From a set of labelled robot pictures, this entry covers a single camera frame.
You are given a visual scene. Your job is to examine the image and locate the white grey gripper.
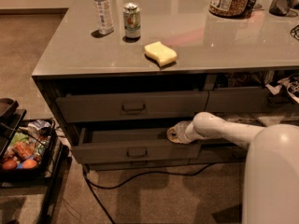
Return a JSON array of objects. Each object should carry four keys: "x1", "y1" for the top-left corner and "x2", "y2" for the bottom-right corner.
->
[{"x1": 166, "y1": 121, "x2": 202, "y2": 144}]

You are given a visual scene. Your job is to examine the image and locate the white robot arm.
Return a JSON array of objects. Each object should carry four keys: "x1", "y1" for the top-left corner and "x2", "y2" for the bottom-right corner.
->
[{"x1": 167, "y1": 112, "x2": 299, "y2": 224}]

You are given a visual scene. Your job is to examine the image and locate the grey drawer counter cabinet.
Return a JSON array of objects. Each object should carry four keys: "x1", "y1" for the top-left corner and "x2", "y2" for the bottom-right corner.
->
[{"x1": 33, "y1": 0, "x2": 299, "y2": 170}]

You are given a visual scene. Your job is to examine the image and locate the white snack packets in drawer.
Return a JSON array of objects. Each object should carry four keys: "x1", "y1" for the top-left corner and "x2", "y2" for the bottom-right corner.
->
[{"x1": 222, "y1": 112, "x2": 299, "y2": 127}]

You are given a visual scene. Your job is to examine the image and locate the yellow sponge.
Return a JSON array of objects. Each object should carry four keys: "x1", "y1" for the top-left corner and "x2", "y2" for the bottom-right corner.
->
[{"x1": 145, "y1": 41, "x2": 178, "y2": 67}]

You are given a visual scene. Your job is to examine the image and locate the black white crumpled bag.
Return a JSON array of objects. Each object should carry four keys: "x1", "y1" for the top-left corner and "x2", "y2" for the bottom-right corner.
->
[{"x1": 265, "y1": 75, "x2": 299, "y2": 104}]

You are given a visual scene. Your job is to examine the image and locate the green white soda can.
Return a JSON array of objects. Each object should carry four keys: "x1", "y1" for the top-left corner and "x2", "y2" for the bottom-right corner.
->
[{"x1": 123, "y1": 2, "x2": 141, "y2": 38}]

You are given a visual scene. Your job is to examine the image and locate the black shelf cart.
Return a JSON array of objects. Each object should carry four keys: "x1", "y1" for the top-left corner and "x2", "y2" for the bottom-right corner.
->
[{"x1": 0, "y1": 108, "x2": 70, "y2": 224}]

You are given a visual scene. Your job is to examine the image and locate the black snack basket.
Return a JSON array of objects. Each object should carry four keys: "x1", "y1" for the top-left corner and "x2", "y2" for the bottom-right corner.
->
[{"x1": 0, "y1": 119, "x2": 56, "y2": 182}]

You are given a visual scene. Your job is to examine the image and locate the clear plastic water bottle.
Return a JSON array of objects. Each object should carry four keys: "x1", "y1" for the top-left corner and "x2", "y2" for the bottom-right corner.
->
[{"x1": 93, "y1": 0, "x2": 114, "y2": 35}]

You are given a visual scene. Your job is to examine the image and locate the dark tray on cart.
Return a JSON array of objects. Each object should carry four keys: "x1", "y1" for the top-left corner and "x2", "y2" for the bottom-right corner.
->
[{"x1": 0, "y1": 98, "x2": 19, "y2": 121}]

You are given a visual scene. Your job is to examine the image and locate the dark glass container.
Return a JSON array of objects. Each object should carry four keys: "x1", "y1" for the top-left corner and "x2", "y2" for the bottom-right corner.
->
[{"x1": 269, "y1": 0, "x2": 298, "y2": 17}]

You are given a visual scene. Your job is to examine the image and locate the black power cable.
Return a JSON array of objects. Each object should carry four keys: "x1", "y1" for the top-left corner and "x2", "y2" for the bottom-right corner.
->
[{"x1": 82, "y1": 162, "x2": 219, "y2": 224}]

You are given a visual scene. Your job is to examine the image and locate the black wire object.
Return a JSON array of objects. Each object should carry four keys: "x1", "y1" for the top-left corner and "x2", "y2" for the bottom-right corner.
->
[{"x1": 290, "y1": 25, "x2": 299, "y2": 41}]

